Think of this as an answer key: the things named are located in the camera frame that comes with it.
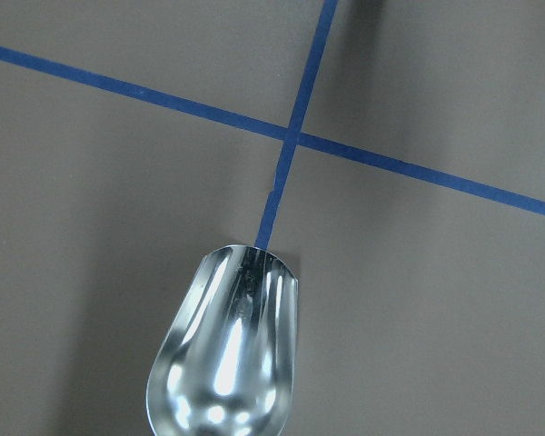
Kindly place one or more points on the metal ice scoop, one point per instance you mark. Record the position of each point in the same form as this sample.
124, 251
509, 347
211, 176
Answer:
226, 364

